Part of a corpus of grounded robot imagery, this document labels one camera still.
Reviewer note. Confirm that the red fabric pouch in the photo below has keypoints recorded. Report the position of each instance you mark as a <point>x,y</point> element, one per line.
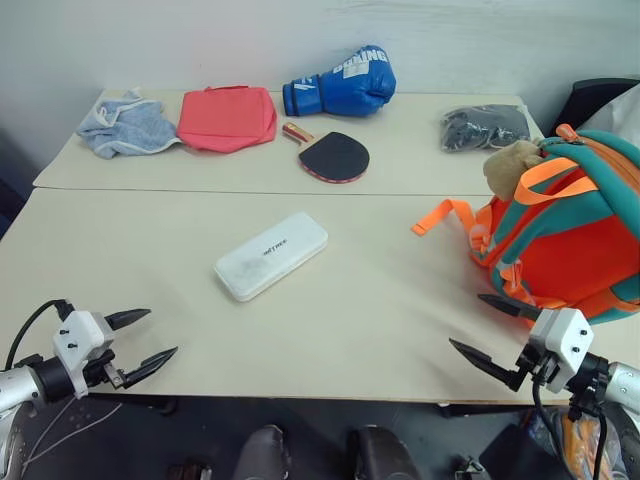
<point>225,120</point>

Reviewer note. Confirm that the brown plush toy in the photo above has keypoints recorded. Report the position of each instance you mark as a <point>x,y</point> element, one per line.
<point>507,167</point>

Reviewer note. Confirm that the black flat bag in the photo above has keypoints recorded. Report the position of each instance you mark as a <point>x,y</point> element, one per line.
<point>522,457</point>

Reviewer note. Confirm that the orange and teal backpack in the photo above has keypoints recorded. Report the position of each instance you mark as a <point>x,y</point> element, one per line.
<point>565,245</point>

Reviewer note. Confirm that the white rectangular case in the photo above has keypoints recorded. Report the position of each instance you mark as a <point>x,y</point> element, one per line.
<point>272,256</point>

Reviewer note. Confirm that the grey rounded shape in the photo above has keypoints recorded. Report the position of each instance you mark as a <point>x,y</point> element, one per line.
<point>262,452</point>

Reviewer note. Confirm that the orange patterned item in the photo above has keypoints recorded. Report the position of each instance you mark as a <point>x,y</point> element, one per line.
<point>585,445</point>

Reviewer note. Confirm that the black chair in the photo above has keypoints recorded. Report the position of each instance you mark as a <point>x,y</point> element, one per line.
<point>595,105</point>

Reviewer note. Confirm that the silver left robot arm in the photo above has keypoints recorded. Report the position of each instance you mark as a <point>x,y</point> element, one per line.
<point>20,382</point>

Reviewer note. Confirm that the black rounded shape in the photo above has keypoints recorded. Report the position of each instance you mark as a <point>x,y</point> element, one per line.
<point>382,455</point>

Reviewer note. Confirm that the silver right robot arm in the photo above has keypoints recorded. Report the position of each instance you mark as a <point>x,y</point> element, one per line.
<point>620,387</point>

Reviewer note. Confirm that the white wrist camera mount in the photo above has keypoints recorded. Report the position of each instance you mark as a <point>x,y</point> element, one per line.
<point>80,335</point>
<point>562,335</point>

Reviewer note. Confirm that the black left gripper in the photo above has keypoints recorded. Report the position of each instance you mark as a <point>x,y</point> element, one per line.
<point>100,370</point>

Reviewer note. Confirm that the light blue crumpled cloth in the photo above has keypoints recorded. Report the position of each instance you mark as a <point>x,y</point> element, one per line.
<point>127,127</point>

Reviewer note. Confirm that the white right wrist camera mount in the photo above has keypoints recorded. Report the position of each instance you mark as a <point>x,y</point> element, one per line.
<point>562,335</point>

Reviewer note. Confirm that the blue boxing glove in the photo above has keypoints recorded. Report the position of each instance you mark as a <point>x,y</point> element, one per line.
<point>345,85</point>

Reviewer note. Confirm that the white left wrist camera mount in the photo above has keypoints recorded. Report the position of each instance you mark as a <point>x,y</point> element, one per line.
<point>80,335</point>

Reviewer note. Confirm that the grey plastic bag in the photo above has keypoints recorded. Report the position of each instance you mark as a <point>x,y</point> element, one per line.
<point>482,127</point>

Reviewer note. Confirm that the black table tennis paddle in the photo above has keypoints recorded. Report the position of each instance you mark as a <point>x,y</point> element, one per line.
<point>335,156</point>

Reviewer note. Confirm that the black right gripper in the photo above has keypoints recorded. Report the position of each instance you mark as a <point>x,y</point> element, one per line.
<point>535,362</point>

